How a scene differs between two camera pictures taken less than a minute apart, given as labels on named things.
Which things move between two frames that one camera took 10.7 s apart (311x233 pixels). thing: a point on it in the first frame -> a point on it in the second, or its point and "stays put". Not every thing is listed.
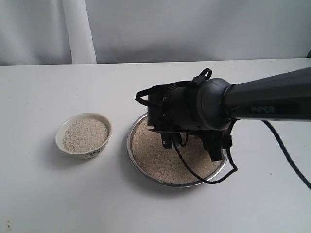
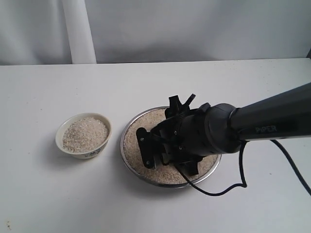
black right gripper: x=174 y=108 -> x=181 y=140
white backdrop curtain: x=45 y=32 stays put
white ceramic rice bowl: x=84 y=135 stays put
